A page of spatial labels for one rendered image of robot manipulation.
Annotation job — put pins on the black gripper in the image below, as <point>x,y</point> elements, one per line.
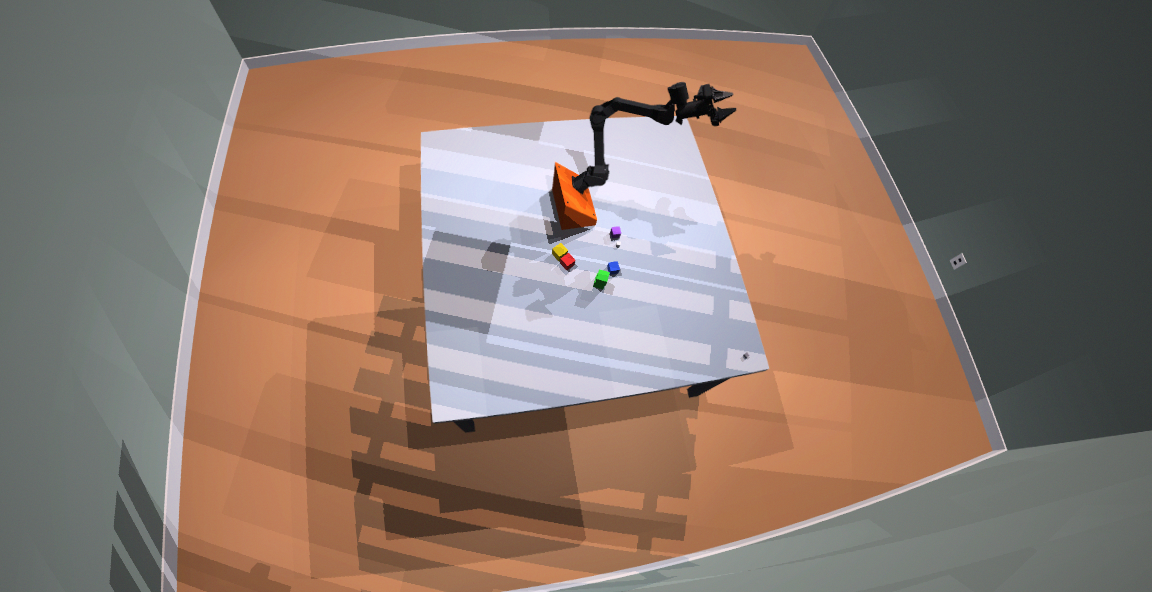
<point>702,107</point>

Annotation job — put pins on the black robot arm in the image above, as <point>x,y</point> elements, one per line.
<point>664,114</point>

